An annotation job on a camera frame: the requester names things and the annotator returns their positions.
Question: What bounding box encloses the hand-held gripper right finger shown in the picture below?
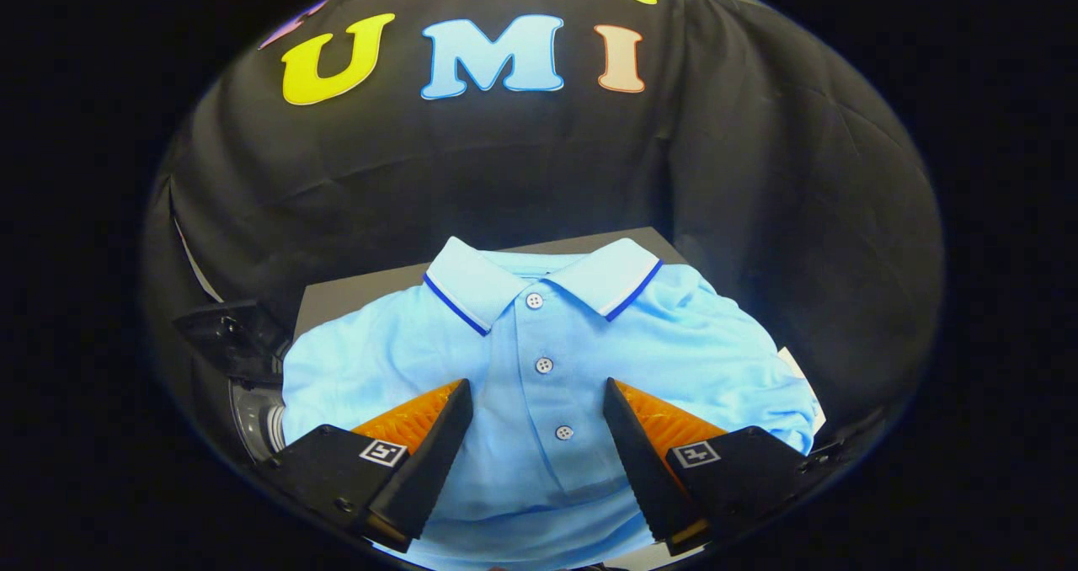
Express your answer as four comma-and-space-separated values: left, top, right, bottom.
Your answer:
603, 377, 830, 558

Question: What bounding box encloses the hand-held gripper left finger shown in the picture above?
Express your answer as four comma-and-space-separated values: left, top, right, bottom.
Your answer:
261, 378, 473, 553

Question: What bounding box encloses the light blue polo shirt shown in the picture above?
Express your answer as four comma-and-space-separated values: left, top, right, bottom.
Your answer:
280, 236, 819, 571

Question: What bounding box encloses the grey cabinet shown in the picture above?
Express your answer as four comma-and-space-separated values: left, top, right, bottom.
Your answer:
292, 227, 690, 363

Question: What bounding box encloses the black backdrop cloth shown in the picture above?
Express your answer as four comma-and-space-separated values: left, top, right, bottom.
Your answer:
141, 0, 944, 462

